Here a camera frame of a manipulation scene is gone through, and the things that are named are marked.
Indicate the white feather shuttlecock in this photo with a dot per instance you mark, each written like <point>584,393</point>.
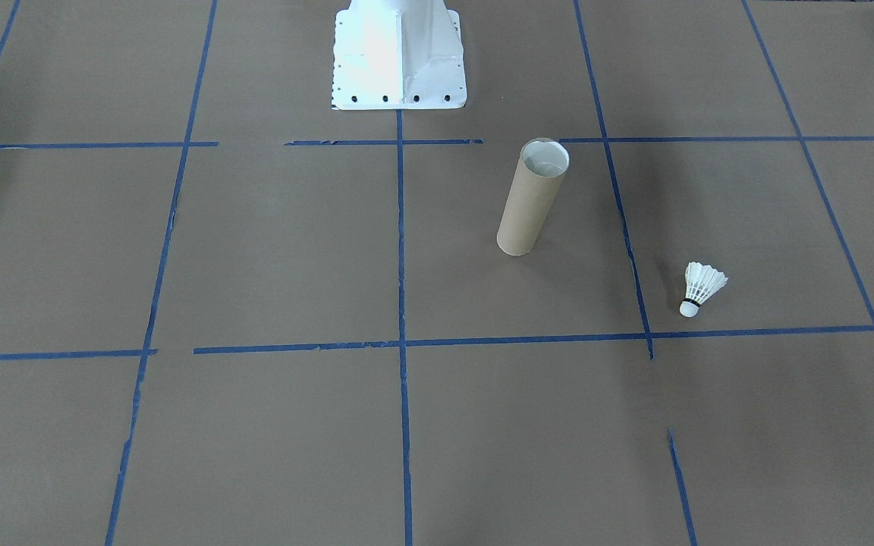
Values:
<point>702,287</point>

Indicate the brown cardboard tube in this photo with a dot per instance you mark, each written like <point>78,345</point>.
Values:
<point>528,205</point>

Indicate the white column with base plate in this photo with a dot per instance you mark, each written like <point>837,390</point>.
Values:
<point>399,61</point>

